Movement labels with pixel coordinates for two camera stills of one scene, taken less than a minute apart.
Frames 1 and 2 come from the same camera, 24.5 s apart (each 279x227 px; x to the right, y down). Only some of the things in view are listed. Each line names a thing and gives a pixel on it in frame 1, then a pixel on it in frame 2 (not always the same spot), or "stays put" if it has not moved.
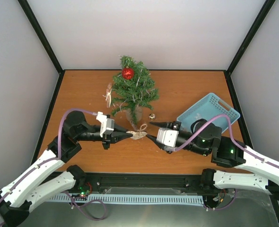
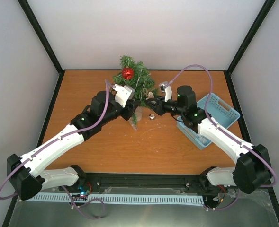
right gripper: x=170 y=125 -> x=158 y=105
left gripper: x=114 y=136 -> x=130 y=109
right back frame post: x=265 y=10 stays put
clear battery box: x=134 y=126 stays put
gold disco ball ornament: x=152 y=117 stays put
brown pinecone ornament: x=138 y=135 -> x=150 y=95
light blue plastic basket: x=207 y=109 stays put
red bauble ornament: x=127 y=73 stays put
